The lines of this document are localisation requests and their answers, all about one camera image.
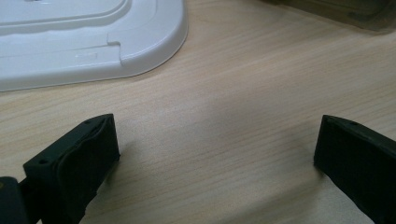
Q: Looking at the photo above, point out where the white storage box lid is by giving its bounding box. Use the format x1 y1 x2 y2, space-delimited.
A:
0 0 190 92

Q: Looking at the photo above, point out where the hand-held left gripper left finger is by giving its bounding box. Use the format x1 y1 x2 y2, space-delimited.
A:
22 113 121 224

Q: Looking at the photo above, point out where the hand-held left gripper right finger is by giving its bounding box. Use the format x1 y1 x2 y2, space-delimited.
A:
313 114 396 224

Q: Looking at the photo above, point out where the translucent grey storage box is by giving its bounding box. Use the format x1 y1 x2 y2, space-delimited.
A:
258 0 396 32

